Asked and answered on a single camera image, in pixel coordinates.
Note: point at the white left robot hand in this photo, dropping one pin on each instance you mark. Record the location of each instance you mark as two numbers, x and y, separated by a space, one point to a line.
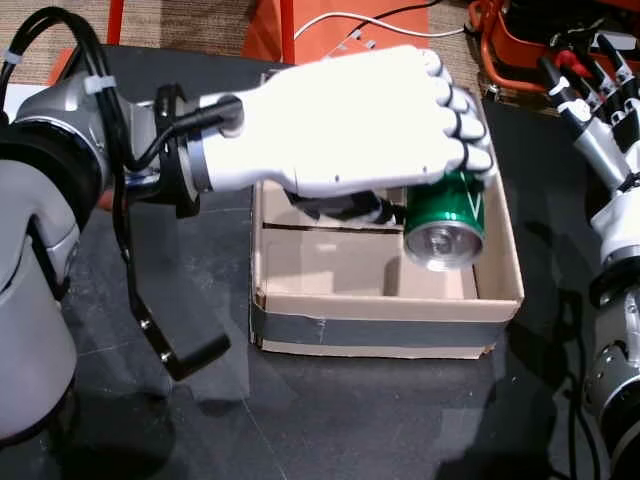
350 125

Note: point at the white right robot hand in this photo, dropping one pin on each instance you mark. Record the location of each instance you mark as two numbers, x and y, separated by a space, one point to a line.
615 150

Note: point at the green soda can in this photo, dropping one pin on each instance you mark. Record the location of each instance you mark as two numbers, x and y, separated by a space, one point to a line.
445 210

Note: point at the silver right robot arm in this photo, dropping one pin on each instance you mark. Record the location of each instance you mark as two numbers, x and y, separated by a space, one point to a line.
620 360

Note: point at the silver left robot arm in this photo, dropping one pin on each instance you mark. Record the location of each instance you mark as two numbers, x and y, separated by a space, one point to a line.
35 300

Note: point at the cardboard box with gray tape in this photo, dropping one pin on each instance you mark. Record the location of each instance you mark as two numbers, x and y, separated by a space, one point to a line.
375 332

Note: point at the small orange board with brackets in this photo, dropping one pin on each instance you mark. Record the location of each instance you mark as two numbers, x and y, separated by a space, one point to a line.
357 44

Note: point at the red rubber toy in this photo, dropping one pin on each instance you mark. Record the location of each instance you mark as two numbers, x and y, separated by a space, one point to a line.
570 59

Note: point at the orange metal stand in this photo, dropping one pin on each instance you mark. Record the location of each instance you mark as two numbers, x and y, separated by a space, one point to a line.
265 30

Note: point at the orange metal cart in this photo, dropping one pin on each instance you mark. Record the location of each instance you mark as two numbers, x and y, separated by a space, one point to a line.
520 52

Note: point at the black equipment bundle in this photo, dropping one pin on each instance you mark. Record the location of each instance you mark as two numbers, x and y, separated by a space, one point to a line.
540 15

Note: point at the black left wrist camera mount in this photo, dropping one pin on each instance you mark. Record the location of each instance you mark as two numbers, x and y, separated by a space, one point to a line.
150 330

